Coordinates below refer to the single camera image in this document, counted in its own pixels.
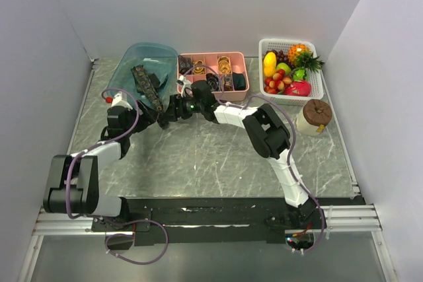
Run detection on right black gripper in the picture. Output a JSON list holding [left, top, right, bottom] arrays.
[[161, 94, 205, 122]]

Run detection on dark patterned necktie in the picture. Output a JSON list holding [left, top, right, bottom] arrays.
[[131, 65, 165, 114]]

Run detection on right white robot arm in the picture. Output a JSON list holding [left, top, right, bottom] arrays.
[[158, 94, 325, 229]]

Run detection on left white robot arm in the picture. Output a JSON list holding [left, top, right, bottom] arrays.
[[43, 102, 158, 230]]

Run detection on dark brown rolled tie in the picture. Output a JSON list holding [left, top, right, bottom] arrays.
[[178, 55, 193, 75]]

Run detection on gold rolled tie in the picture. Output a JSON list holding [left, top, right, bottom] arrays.
[[192, 60, 206, 75]]

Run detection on dark purple rolled tie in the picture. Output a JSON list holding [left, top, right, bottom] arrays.
[[206, 73, 221, 92]]

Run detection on teal transparent plastic bin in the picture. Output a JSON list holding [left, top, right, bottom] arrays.
[[107, 42, 178, 112]]

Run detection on orange blue rolled tie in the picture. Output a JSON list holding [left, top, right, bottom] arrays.
[[221, 73, 234, 91]]

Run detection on pink compartment organizer box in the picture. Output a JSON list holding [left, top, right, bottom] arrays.
[[177, 52, 250, 102]]

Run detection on yellow patterned rolled tie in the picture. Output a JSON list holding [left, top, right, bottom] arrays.
[[217, 55, 231, 74]]

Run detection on black rolled tie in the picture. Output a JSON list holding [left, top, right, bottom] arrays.
[[232, 73, 247, 91]]

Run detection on red cherry bunch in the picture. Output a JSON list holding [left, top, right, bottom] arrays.
[[264, 69, 293, 94]]

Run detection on yellow mango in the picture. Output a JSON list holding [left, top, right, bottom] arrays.
[[262, 52, 277, 77]]

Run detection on dark purple grapes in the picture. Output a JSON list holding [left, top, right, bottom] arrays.
[[263, 50, 291, 64]]

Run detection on green apple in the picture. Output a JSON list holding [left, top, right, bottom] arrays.
[[276, 63, 291, 75]]

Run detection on pink dragon fruit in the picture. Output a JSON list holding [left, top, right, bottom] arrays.
[[284, 80, 311, 97]]

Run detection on green leafy vegetable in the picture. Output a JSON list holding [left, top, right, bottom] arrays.
[[291, 67, 309, 81]]

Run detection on orange pineapple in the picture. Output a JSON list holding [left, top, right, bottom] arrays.
[[288, 44, 325, 72]]

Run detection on brown lidded white jar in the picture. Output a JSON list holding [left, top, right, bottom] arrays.
[[296, 99, 332, 137]]

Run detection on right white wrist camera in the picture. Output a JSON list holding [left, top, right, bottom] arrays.
[[176, 75, 192, 97]]

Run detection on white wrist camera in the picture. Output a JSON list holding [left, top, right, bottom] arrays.
[[176, 75, 192, 97], [104, 92, 132, 110]]

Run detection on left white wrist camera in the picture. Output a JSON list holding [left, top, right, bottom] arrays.
[[104, 92, 132, 110]]

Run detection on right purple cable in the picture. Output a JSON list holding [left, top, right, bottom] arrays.
[[180, 63, 331, 256]]

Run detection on purple cable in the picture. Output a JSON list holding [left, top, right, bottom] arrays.
[[180, 63, 331, 256], [65, 87, 140, 220]]

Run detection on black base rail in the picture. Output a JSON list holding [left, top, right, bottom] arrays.
[[91, 196, 365, 246]]

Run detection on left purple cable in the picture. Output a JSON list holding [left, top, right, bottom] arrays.
[[65, 87, 140, 220]]

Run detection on aluminium frame rail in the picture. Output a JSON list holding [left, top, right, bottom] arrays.
[[32, 205, 382, 236]]

